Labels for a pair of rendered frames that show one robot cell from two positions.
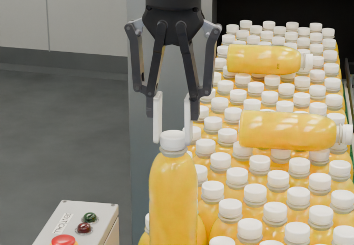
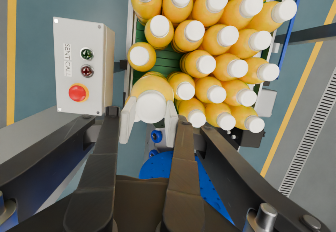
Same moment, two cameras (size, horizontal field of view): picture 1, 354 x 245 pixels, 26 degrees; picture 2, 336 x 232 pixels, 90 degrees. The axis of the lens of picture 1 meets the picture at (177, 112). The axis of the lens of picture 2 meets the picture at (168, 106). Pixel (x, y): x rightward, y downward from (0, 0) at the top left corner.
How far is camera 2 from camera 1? 1.10 m
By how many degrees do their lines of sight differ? 85
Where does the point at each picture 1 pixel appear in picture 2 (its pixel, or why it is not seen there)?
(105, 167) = not seen: outside the picture
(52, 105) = not seen: outside the picture
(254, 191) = (217, 6)
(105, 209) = (95, 35)
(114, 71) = not seen: outside the picture
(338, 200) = (281, 19)
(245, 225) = (204, 67)
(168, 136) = (145, 114)
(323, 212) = (264, 43)
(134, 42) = (20, 215)
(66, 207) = (61, 32)
